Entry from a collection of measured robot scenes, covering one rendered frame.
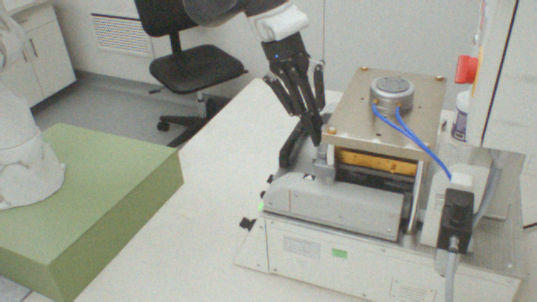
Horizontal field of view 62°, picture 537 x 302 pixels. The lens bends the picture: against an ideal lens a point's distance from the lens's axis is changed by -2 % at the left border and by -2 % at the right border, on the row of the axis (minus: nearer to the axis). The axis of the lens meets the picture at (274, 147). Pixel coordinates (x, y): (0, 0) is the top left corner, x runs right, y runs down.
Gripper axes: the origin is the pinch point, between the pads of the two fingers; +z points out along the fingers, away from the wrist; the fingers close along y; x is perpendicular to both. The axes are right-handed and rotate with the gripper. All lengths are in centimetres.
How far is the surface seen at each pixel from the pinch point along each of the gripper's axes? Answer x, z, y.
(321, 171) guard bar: 13.8, 1.3, -5.6
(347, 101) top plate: 1.8, -5.6, -9.4
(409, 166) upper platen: 10.4, 4.3, -19.6
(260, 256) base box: 17.1, 18.7, 13.2
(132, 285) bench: 29, 16, 38
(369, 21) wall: -152, 23, 28
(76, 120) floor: -114, 28, 225
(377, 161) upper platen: 10.4, 2.6, -14.5
